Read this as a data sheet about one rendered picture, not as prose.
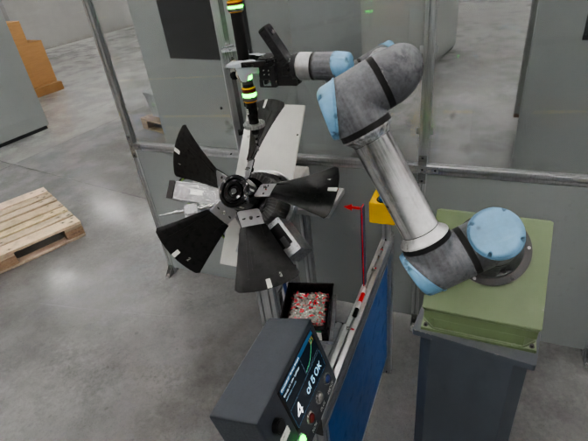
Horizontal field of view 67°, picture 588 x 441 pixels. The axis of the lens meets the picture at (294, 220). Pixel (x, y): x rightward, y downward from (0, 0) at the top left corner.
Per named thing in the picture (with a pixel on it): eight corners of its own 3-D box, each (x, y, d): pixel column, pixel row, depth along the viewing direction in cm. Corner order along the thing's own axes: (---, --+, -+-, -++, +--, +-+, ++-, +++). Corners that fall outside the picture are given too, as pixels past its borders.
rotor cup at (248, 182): (227, 188, 170) (209, 180, 158) (260, 171, 166) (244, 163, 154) (239, 222, 166) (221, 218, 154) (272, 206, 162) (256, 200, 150)
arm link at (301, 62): (306, 55, 120) (317, 48, 126) (290, 55, 122) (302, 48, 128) (309, 83, 124) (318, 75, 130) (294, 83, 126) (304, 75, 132)
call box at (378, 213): (379, 205, 185) (378, 182, 179) (402, 207, 181) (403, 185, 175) (368, 226, 173) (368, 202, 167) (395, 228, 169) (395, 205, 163)
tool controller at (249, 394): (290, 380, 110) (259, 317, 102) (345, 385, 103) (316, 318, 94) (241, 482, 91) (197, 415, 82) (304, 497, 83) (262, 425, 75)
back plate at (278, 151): (193, 258, 191) (192, 258, 190) (222, 103, 196) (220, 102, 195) (309, 280, 171) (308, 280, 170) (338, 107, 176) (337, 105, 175)
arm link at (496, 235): (532, 253, 103) (541, 242, 91) (477, 278, 106) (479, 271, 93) (503, 208, 107) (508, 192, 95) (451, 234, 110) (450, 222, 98)
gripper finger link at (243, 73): (227, 85, 130) (259, 81, 130) (223, 64, 127) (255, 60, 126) (229, 82, 133) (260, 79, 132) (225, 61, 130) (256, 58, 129)
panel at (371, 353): (384, 356, 224) (385, 251, 189) (388, 357, 223) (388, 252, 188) (332, 528, 162) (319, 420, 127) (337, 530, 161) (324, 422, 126)
